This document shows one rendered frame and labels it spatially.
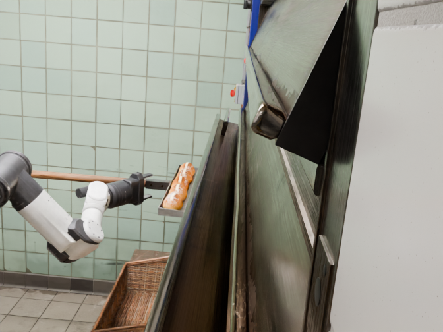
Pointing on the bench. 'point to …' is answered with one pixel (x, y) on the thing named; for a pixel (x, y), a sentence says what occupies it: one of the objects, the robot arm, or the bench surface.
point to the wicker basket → (107, 313)
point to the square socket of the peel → (157, 184)
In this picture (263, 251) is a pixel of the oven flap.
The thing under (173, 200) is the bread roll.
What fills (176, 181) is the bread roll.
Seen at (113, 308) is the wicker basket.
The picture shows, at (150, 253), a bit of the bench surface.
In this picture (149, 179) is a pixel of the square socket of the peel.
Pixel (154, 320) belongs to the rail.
